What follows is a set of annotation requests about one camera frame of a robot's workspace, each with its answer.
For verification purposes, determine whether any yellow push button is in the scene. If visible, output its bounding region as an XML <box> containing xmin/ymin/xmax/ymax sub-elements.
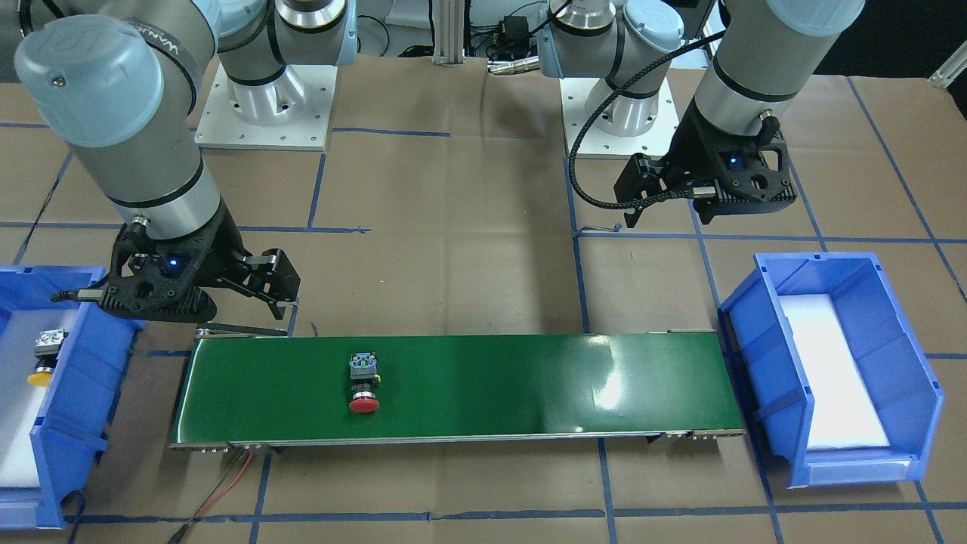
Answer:
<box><xmin>27</xmin><ymin>328</ymin><xmax>70</xmax><ymax>387</ymax></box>

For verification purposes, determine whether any red push button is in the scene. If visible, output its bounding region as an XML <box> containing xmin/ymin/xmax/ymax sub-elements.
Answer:
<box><xmin>348</xmin><ymin>352</ymin><xmax>382</xmax><ymax>414</ymax></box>

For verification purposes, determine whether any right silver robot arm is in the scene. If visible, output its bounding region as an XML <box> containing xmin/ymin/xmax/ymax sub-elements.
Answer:
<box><xmin>2</xmin><ymin>1</ymin><xmax>358</xmax><ymax>323</ymax></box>

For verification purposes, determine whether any aluminium frame post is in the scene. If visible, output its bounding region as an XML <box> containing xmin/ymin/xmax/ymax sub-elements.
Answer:
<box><xmin>429</xmin><ymin>1</ymin><xmax>470</xmax><ymax>66</ymax></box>

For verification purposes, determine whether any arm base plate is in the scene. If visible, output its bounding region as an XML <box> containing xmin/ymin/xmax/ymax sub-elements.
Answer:
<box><xmin>196</xmin><ymin>65</ymin><xmax>338</xmax><ymax>151</ymax></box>
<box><xmin>560</xmin><ymin>77</ymin><xmax>679</xmax><ymax>159</ymax></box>

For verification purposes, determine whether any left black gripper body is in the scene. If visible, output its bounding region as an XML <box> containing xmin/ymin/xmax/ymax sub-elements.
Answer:
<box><xmin>664</xmin><ymin>103</ymin><xmax>797</xmax><ymax>216</ymax></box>

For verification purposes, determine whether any green conveyor belt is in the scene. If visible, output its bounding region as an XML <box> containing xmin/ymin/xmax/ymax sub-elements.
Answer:
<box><xmin>170</xmin><ymin>332</ymin><xmax>743</xmax><ymax>449</ymax></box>

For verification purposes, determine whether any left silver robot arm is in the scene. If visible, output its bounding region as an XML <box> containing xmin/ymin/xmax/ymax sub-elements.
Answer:
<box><xmin>536</xmin><ymin>1</ymin><xmax>864</xmax><ymax>227</ymax></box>

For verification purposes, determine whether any blue bin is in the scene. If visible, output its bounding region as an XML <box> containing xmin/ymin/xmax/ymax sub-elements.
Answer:
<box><xmin>1</xmin><ymin>265</ymin><xmax>143</xmax><ymax>530</ymax></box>
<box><xmin>721</xmin><ymin>252</ymin><xmax>945</xmax><ymax>489</ymax></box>

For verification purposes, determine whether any red black power wire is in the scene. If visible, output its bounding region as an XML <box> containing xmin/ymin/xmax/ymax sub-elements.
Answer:
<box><xmin>168</xmin><ymin>452</ymin><xmax>256</xmax><ymax>543</ymax></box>

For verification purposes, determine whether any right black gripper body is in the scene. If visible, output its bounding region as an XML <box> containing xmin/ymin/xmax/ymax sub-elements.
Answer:
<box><xmin>51</xmin><ymin>201</ymin><xmax>253</xmax><ymax>323</ymax></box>

